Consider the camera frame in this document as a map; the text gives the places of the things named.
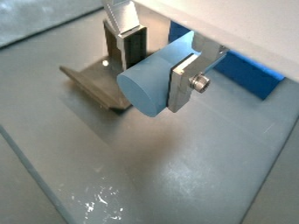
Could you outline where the light blue oval cylinder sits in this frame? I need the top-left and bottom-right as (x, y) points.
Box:
(116, 31), (195, 117)

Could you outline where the black curved fixture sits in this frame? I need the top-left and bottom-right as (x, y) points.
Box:
(60, 20), (131, 110)

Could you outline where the blue foam shape board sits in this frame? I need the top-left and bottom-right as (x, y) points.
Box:
(169, 20), (286, 101)

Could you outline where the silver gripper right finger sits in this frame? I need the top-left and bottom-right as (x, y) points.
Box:
(167, 32), (230, 113)

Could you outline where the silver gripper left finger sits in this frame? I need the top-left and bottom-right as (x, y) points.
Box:
(102, 0), (147, 70)

